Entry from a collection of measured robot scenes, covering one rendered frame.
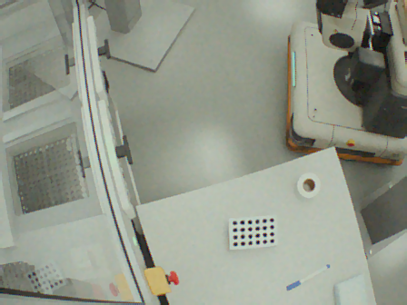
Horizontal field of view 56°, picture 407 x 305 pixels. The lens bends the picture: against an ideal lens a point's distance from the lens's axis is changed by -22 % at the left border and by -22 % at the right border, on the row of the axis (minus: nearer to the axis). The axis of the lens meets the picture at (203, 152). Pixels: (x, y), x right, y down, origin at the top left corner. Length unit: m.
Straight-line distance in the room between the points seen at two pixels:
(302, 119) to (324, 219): 0.70
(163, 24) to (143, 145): 0.66
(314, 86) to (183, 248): 1.01
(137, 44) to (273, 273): 1.46
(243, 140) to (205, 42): 0.55
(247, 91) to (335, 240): 1.13
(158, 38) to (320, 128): 0.94
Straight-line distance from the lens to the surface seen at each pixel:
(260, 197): 1.26
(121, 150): 1.14
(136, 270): 1.00
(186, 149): 2.09
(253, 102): 2.19
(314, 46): 2.08
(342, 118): 1.94
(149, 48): 2.30
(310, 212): 1.27
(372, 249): 2.13
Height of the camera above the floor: 1.97
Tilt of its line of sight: 71 degrees down
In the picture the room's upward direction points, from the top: straight up
